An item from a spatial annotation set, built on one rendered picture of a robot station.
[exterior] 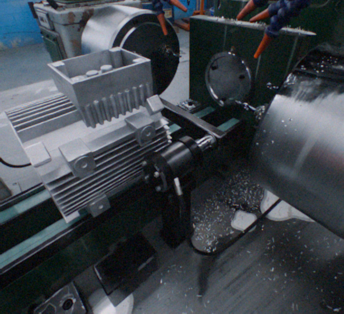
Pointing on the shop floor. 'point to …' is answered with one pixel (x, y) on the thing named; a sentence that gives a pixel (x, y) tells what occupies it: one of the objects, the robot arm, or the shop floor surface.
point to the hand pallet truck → (196, 10)
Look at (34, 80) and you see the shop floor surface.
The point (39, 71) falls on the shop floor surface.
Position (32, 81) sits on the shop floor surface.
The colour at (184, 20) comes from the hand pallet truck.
